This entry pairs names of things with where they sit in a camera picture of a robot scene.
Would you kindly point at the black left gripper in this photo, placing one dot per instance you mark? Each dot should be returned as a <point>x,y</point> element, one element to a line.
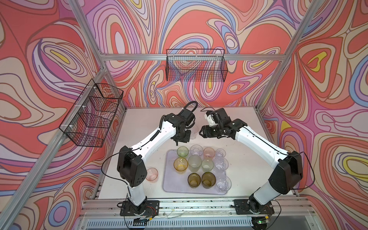
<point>186,140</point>

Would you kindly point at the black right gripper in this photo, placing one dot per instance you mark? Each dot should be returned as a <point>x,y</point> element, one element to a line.
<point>206,132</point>

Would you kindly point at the small clear cup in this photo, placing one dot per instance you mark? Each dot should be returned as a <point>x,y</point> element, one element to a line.
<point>220,153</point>

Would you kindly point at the pink cup back row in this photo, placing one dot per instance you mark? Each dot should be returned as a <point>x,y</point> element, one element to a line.
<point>208,153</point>

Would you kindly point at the clear cup front row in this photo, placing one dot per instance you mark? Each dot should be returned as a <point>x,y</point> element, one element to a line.
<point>197,150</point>

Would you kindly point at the clear cup row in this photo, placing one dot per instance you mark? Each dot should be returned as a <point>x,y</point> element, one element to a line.
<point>197,150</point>
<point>194,132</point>

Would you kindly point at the pale green textured cup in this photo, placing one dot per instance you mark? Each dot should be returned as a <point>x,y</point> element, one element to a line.
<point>207,165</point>

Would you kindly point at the amber yellow cup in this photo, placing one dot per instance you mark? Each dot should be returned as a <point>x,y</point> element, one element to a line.
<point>180,165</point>

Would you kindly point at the pale yellow textured cup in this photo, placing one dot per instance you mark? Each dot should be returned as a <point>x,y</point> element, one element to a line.
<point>194,163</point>

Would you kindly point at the brown olive textured cup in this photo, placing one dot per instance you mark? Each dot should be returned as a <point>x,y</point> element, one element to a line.
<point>208,180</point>

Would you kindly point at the large clear cup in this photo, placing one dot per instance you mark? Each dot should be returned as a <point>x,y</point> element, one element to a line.
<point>223,184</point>

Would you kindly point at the clear cup back row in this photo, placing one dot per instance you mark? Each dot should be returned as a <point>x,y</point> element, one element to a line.
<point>194,132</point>

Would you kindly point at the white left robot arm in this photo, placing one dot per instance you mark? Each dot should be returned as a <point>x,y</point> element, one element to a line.
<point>131,163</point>

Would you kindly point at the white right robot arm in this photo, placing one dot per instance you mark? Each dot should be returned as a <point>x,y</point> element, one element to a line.
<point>287,166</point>

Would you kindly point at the lavender tray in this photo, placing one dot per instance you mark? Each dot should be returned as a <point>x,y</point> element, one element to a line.
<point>174,182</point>

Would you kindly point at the black wire basket back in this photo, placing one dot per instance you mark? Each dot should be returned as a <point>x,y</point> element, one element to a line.
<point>196,64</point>

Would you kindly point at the black wire basket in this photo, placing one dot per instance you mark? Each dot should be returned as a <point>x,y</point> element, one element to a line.
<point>92,115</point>
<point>196,64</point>

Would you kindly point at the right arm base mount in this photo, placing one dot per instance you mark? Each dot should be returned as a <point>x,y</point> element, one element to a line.
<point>246,207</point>

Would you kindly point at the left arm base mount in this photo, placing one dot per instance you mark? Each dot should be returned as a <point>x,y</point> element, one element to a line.
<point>149,208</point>

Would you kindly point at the black wire basket left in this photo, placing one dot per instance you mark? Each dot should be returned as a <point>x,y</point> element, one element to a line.
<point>92,115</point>

